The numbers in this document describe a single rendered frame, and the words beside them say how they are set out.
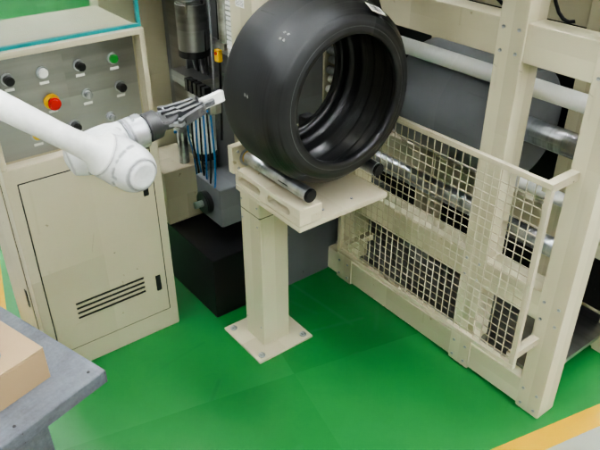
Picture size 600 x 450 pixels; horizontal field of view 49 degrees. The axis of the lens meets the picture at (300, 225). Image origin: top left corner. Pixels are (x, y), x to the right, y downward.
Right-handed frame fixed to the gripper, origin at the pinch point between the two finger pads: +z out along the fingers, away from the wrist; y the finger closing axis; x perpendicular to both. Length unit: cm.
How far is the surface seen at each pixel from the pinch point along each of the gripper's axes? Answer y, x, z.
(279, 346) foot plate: 21, 126, 16
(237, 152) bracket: 22.1, 32.6, 16.1
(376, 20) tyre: -11, -8, 50
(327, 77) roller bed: 37, 30, 67
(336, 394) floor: -12, 127, 18
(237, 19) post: 33.5, -4.9, 31.4
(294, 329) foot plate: 26, 127, 27
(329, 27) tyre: -11.3, -11.5, 33.3
